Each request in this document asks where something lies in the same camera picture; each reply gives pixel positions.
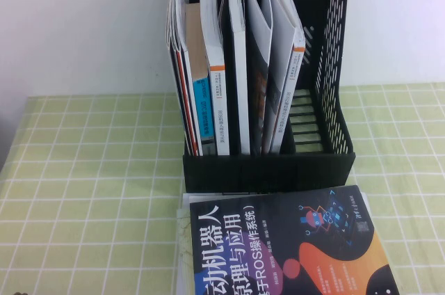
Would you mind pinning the white ROS2 book orange trim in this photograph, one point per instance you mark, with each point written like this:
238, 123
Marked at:
283, 30

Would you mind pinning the short white book orange band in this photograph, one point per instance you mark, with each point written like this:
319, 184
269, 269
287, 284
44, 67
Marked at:
217, 100

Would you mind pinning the tall white spine book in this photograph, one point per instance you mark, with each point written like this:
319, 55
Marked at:
241, 100

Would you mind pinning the thin white orange-edged book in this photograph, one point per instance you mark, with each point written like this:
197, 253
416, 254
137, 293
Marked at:
192, 107

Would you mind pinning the black plastic book holder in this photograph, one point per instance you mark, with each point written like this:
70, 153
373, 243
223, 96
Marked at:
271, 173

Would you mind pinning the blue spine book tan pages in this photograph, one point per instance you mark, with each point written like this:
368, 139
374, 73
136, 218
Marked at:
196, 41

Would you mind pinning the black cover robot book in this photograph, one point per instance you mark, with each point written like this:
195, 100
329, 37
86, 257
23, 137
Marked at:
278, 256

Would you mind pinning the leftmost red edged books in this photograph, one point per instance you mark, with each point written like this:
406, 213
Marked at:
175, 20

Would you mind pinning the dark cover magazine grey pages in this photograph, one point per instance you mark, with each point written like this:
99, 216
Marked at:
259, 13

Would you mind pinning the green checked tablecloth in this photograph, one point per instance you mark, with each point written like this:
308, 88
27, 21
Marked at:
87, 169

